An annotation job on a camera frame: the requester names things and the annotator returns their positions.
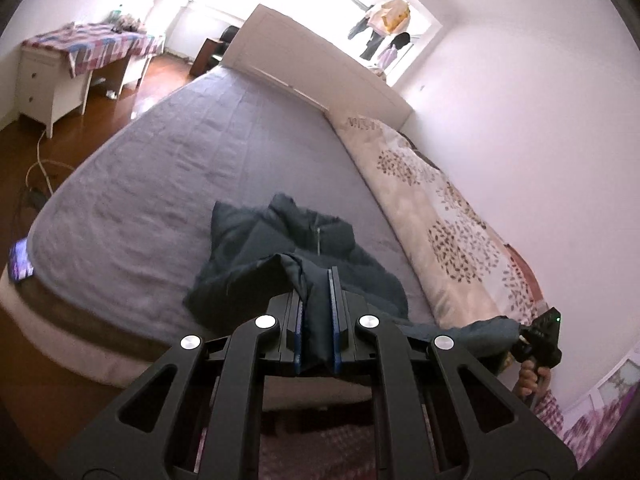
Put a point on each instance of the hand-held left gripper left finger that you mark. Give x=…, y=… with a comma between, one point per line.
x=299, y=330

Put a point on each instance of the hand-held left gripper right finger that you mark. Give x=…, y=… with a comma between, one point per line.
x=336, y=330

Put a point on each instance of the dark green quilted jacket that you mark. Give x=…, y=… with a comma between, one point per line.
x=250, y=260

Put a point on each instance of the person's right forearm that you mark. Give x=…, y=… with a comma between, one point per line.
x=550, y=412

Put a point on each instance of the person's right hand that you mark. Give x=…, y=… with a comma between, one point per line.
x=530, y=382

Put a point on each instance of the pink patterned cloth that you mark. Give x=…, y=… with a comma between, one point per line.
x=590, y=425

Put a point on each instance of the cream floral duvet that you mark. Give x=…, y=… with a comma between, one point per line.
x=440, y=220

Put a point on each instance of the bed with grey quilt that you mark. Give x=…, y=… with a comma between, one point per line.
x=175, y=185

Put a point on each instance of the brown fleece underblanket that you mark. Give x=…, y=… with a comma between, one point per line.
x=100, y=325

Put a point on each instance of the white bed headboard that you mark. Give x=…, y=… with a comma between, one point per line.
x=300, y=60

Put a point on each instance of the pink hanging garment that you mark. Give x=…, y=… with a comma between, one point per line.
x=387, y=57

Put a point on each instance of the smartphone with lit screen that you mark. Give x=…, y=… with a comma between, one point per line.
x=21, y=262

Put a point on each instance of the black hanging garment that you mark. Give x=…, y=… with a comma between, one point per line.
x=375, y=46

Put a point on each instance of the dark wooden nightstand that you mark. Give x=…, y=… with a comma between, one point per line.
x=205, y=57

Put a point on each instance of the grey hanging garment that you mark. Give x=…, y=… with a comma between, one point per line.
x=357, y=27

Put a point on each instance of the black chair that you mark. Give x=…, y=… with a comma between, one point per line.
x=230, y=34

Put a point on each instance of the cream hanging garment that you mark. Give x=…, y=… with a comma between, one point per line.
x=392, y=15

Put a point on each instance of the white desk with drawers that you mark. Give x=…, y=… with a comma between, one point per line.
x=45, y=90

